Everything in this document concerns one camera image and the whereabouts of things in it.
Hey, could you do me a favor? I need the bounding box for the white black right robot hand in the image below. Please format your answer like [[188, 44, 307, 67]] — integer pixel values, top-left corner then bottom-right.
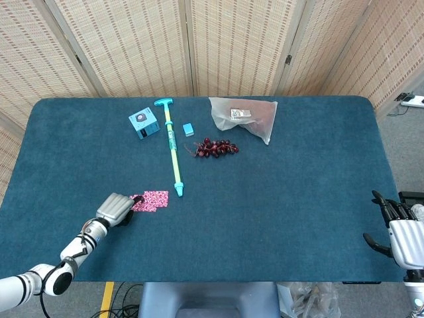
[[362, 189, 424, 270]]

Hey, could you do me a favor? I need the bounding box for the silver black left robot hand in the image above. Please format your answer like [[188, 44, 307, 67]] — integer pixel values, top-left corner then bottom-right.
[[95, 192, 146, 228]]

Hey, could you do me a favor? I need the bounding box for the black box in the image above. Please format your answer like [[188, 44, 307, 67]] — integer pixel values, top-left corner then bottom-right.
[[398, 191, 424, 208]]

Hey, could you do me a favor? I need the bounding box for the green blue toy water pump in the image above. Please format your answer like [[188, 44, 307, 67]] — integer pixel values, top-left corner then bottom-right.
[[154, 98, 185, 197]]

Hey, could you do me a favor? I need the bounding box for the light blue cardboard box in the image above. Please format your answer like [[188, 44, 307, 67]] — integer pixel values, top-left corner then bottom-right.
[[128, 107, 159, 141]]

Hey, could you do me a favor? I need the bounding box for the yellow floor tape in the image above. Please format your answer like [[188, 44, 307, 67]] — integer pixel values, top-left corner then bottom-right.
[[99, 281, 115, 318]]

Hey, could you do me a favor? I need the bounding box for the crumpled clear plastic bag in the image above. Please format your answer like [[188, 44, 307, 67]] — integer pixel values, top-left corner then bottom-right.
[[277, 281, 342, 318]]

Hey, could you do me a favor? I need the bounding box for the woven bamboo screen panel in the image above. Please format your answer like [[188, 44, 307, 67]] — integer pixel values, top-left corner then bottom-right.
[[0, 0, 100, 130], [42, 0, 196, 98], [274, 0, 374, 97], [180, 0, 307, 97], [323, 0, 424, 115], [0, 111, 26, 206]]

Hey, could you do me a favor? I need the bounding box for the dark red grape bunch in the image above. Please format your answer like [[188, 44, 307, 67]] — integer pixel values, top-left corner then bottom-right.
[[184, 137, 240, 159]]

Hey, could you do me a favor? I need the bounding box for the white power strip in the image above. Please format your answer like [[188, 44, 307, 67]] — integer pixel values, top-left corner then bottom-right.
[[399, 95, 424, 109]]

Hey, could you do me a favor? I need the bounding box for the teal blue table cloth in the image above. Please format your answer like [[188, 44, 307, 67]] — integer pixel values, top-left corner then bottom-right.
[[0, 95, 415, 283]]

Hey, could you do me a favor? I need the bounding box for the translucent plastic bag with contents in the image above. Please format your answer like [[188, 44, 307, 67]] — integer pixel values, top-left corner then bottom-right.
[[208, 96, 278, 146]]

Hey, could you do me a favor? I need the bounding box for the grey blue robot pedestal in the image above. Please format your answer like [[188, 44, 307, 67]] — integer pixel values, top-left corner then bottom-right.
[[138, 281, 282, 318]]

